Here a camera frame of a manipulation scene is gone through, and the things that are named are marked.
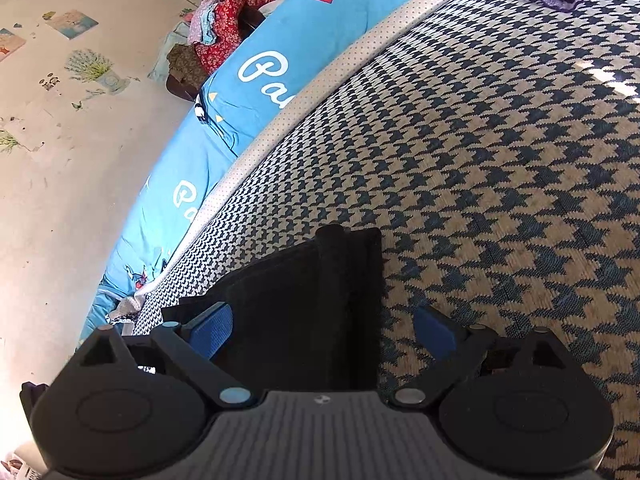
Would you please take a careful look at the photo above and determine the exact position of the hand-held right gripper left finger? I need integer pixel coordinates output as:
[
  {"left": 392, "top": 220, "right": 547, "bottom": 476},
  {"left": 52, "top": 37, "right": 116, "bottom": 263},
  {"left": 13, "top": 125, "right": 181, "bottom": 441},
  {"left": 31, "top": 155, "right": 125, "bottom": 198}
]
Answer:
[{"left": 71, "top": 302, "right": 253, "bottom": 408}]

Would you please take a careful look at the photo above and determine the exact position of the blue printed cushion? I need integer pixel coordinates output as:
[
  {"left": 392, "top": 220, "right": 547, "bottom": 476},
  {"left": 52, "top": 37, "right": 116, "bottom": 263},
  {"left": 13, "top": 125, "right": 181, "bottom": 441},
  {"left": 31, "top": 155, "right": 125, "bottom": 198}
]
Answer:
[{"left": 82, "top": 0, "right": 468, "bottom": 346}]

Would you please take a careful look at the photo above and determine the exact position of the olive floral cloth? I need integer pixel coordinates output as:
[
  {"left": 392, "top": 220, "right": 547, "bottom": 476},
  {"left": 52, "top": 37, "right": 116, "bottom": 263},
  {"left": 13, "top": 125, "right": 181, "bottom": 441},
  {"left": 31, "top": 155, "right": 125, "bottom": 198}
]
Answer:
[{"left": 167, "top": 44, "right": 206, "bottom": 86}]

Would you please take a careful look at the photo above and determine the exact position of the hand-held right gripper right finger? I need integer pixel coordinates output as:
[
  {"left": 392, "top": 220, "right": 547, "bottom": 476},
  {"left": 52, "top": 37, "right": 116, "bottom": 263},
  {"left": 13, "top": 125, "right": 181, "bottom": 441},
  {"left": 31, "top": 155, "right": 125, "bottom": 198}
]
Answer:
[{"left": 390, "top": 305, "right": 576, "bottom": 407}]

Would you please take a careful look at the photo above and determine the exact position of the black t-shirt with red print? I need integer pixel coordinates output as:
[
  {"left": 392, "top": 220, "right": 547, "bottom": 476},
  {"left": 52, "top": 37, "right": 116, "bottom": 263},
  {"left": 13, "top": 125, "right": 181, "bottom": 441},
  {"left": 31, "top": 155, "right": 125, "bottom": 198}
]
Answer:
[{"left": 161, "top": 224, "right": 385, "bottom": 393}]

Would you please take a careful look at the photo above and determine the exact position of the pink and blue cloth pile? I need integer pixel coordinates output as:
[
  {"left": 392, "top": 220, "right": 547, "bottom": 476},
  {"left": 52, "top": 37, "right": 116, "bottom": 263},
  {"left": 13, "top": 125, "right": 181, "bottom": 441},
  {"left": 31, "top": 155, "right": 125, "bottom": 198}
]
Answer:
[{"left": 187, "top": 0, "right": 221, "bottom": 46}]

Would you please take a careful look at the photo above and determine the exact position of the orange picture wall sticker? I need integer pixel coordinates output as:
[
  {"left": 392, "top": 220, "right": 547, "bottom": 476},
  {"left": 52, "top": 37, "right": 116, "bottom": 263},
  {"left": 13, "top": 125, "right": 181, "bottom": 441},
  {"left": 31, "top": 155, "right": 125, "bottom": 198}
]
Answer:
[{"left": 0, "top": 27, "right": 27, "bottom": 63}]

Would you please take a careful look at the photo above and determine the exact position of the red floral cloth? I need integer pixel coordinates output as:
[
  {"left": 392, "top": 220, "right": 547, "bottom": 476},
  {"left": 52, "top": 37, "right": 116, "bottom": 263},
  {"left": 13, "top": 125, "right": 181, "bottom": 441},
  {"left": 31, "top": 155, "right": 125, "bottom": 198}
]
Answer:
[{"left": 194, "top": 0, "right": 273, "bottom": 76}]

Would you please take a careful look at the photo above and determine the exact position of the lavender wall sticker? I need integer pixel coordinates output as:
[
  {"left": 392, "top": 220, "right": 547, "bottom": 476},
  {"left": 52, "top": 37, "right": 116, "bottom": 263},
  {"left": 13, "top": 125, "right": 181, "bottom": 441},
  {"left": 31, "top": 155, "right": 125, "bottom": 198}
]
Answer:
[{"left": 65, "top": 49, "right": 132, "bottom": 96}]

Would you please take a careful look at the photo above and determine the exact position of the pile of clothes on chair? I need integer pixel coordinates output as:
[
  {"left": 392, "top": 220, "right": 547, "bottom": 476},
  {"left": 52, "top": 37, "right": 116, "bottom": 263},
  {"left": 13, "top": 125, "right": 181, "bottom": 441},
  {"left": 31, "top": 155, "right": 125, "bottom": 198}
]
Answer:
[{"left": 165, "top": 7, "right": 266, "bottom": 101}]

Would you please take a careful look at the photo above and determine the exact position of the beige dotted sheet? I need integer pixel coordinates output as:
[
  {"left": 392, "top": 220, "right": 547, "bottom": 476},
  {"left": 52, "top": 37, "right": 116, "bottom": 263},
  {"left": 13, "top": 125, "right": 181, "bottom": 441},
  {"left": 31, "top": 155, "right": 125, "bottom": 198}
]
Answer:
[{"left": 107, "top": 0, "right": 506, "bottom": 326}]

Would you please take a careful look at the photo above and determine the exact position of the blue picture wall sticker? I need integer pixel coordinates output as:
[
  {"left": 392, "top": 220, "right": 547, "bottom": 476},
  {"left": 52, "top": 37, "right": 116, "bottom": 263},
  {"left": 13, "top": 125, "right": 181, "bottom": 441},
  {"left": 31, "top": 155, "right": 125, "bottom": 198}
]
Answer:
[{"left": 44, "top": 9, "right": 100, "bottom": 41}]

